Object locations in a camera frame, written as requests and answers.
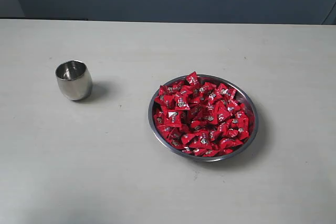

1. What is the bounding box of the stainless steel plate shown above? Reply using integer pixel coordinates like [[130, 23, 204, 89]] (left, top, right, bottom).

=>
[[148, 74, 258, 162]]

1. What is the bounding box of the red candy wrapper packet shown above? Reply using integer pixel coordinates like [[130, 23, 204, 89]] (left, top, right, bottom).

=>
[[185, 71, 199, 86]]

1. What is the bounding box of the stainless steel cup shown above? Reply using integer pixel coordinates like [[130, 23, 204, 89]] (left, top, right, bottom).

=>
[[55, 60, 93, 101]]

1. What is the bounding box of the red candy with white label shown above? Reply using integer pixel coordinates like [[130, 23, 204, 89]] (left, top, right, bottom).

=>
[[164, 110, 183, 128]]

